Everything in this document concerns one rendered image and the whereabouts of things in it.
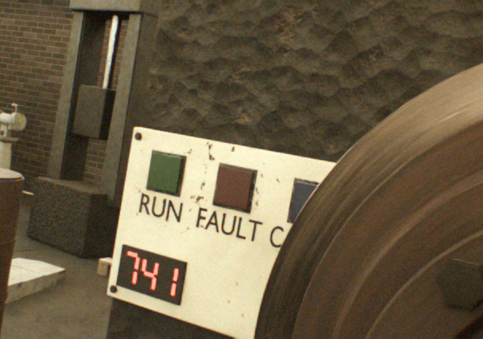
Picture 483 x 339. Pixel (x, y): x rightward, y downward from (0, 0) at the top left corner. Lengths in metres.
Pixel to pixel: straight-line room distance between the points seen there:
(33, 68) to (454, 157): 9.04
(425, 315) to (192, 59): 0.42
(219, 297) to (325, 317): 0.22
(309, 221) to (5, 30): 9.47
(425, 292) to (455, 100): 0.14
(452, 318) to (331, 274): 0.11
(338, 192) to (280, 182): 0.17
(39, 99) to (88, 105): 3.20
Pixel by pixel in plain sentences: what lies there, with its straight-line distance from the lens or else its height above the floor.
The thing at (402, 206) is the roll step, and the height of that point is 1.22.
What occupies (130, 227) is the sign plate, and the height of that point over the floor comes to 1.14.
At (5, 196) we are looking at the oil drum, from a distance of 3.17.
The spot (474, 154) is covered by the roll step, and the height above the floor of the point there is 1.26.
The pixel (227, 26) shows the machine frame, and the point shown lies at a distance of 0.69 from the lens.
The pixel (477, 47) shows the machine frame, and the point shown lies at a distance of 0.60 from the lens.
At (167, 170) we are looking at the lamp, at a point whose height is 1.20.
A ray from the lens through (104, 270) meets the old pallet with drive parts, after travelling 5.27.
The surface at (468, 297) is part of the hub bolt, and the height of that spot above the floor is 1.19.
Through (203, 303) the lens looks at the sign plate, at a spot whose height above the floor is 1.08.
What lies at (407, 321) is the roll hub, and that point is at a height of 1.17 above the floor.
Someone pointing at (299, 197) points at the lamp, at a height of 1.20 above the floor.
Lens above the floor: 1.25
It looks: 3 degrees down
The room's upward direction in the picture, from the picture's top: 10 degrees clockwise
